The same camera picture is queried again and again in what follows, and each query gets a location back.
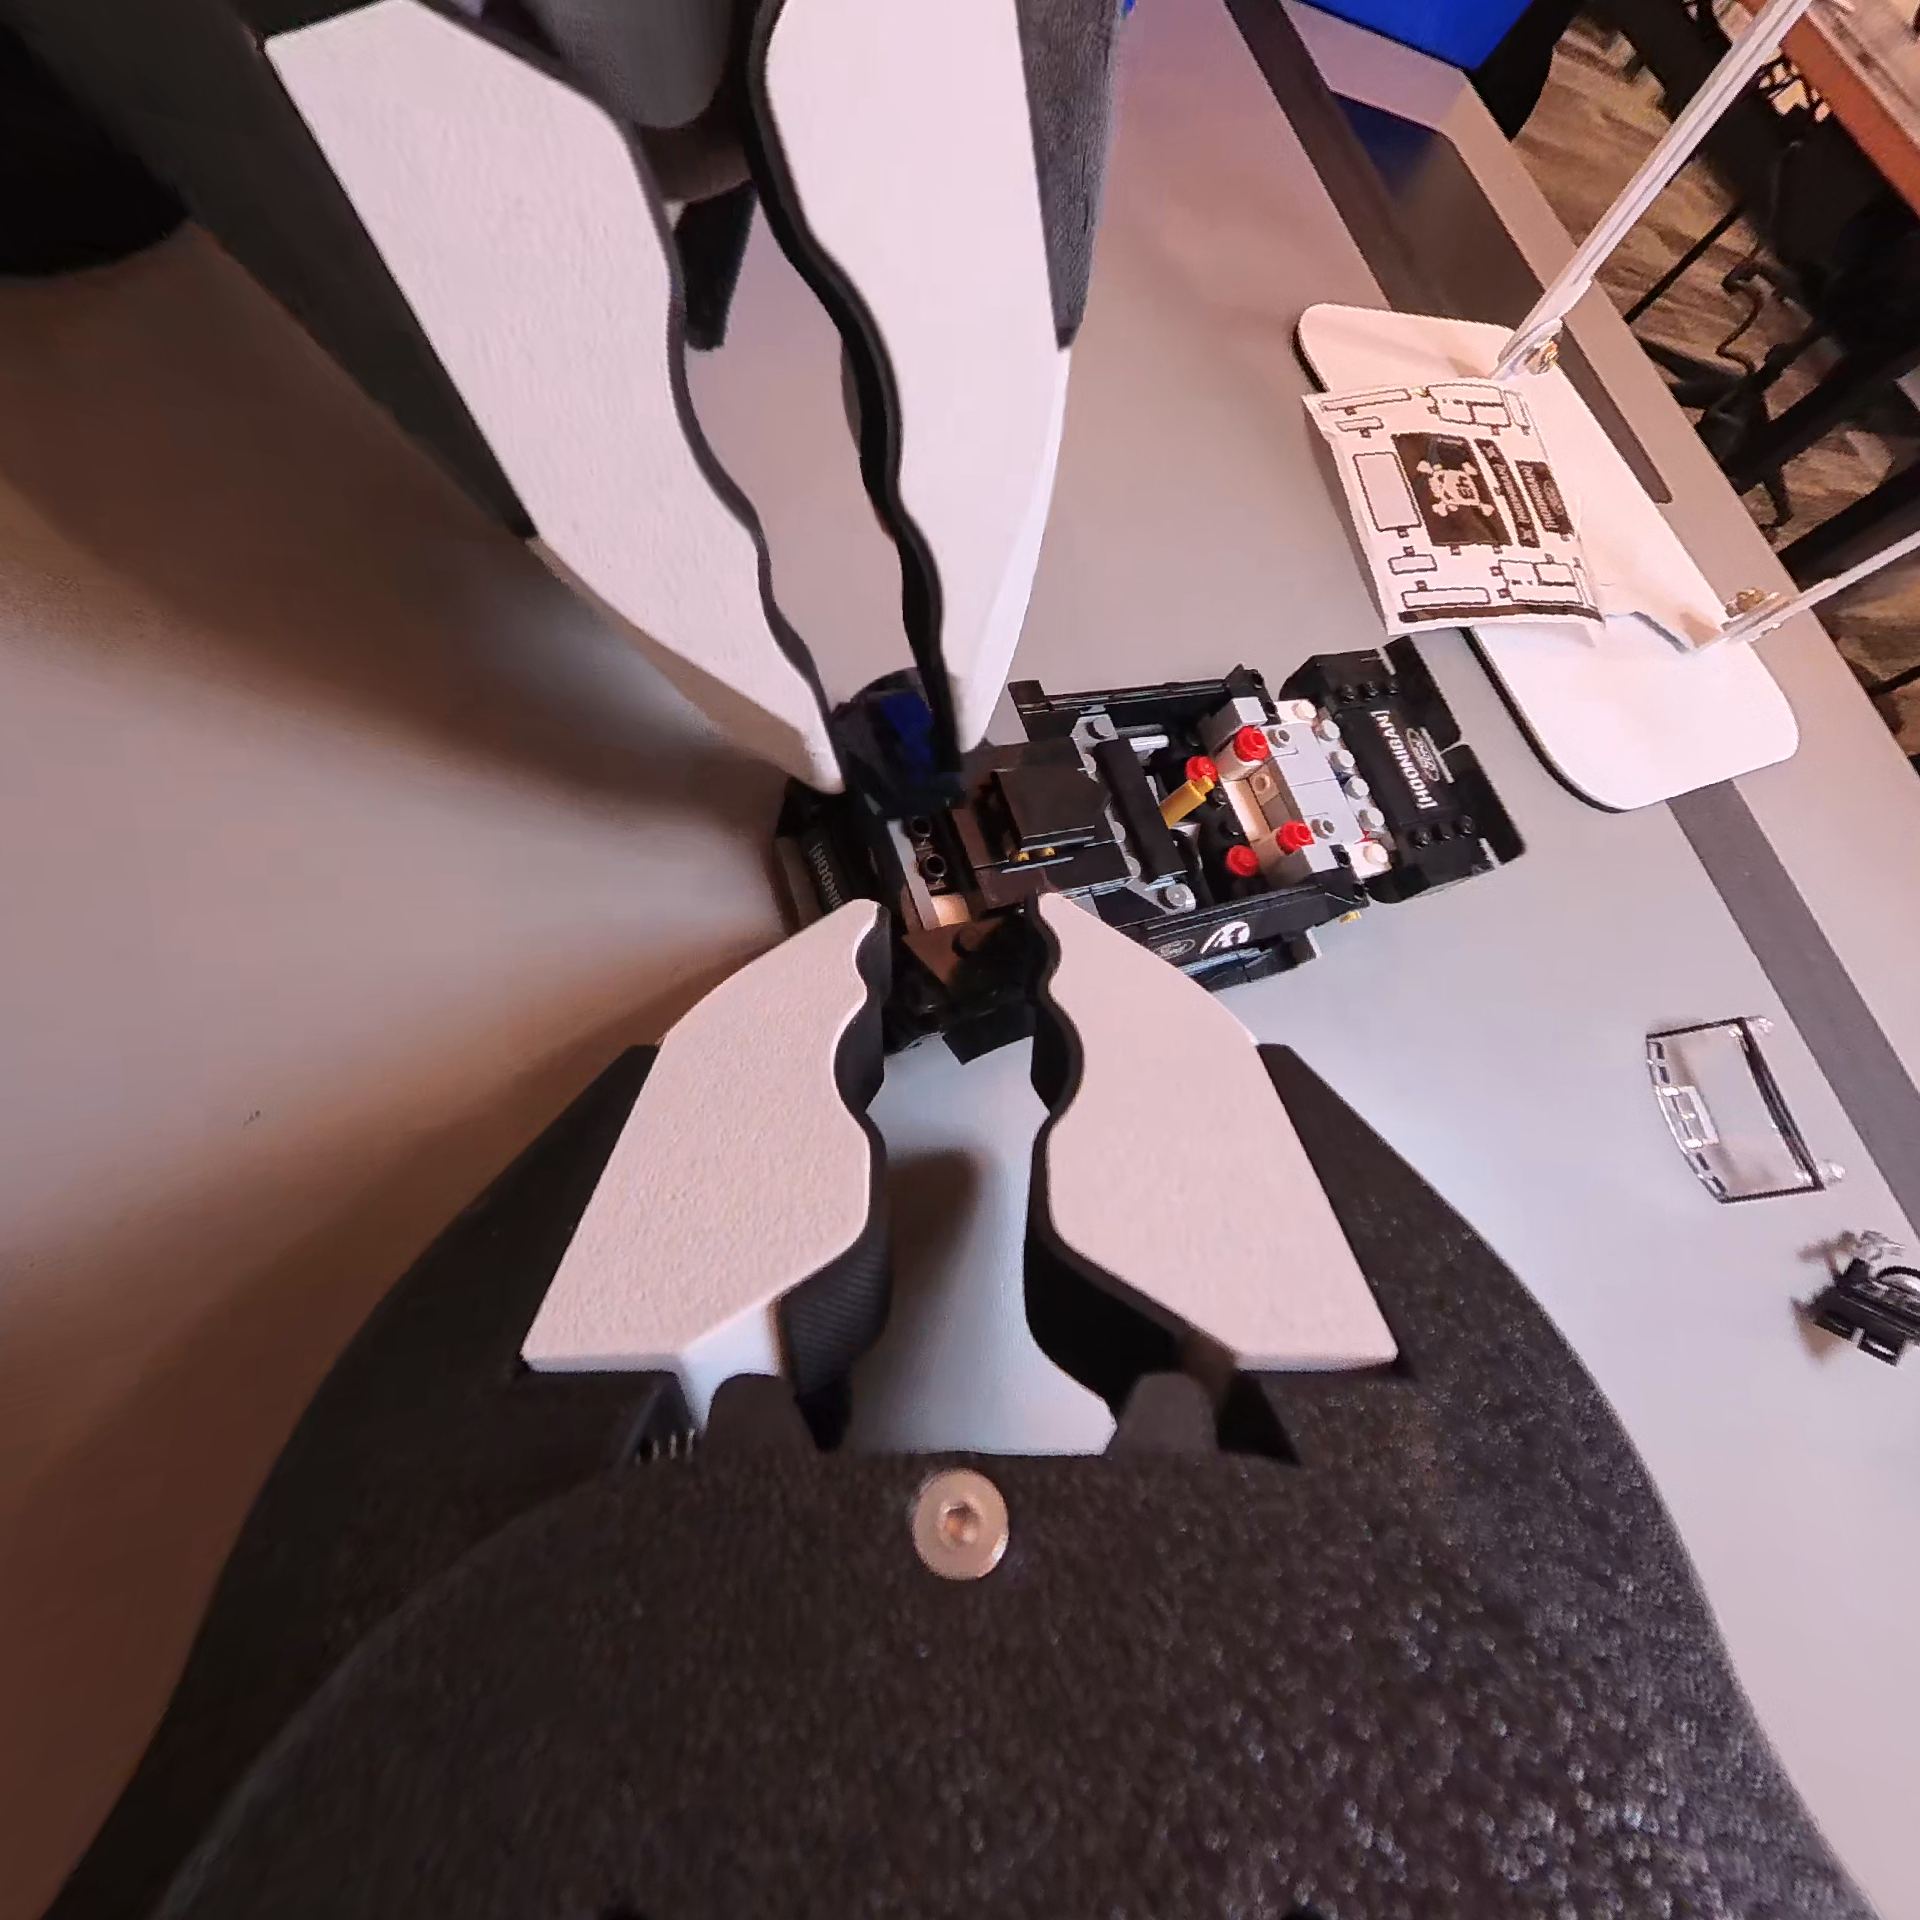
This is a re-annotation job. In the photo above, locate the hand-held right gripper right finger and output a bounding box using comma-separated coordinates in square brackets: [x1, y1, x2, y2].
[1027, 889, 1405, 1388]

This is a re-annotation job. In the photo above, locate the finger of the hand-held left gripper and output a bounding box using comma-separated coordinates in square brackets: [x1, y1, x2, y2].
[738, 0, 1077, 755]
[261, 0, 851, 798]

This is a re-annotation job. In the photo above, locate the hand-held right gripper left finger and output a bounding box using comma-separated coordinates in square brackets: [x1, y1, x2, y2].
[519, 894, 905, 1397]

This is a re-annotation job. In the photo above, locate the black lego car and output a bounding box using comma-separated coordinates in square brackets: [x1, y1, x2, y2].
[776, 643, 1528, 1068]

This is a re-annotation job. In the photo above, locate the blue lego piece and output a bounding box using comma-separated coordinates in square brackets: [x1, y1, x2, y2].
[849, 678, 937, 803]

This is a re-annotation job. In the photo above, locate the sticker sheet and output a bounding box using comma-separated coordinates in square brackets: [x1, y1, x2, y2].
[1302, 373, 1608, 636]

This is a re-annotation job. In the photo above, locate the clear lego windshield piece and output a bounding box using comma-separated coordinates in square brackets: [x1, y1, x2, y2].
[1645, 1017, 1841, 1207]

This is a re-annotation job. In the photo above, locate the small black lego part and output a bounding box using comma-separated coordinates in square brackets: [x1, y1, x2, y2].
[1794, 1222, 1920, 1361]

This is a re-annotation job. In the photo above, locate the blue plastic bin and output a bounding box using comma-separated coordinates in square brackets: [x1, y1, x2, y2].
[1294, 0, 1581, 143]

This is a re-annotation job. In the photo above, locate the white booklet stand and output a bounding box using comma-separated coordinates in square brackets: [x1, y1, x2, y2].
[1298, 0, 1920, 814]

